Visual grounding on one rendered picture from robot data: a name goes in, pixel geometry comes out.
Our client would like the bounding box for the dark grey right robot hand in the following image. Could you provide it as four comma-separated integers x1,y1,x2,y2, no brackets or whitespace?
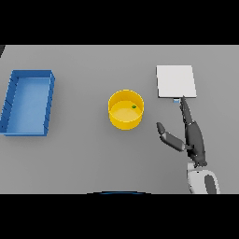
155,95,208,169

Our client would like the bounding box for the pale square metallic scale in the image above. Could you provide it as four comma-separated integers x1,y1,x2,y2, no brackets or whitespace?
155,64,198,104

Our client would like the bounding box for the blue rectangular tray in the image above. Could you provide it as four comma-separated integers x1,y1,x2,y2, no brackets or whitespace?
0,69,56,137

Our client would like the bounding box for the yellow round bowl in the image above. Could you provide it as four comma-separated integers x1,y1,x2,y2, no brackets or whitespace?
107,89,145,131

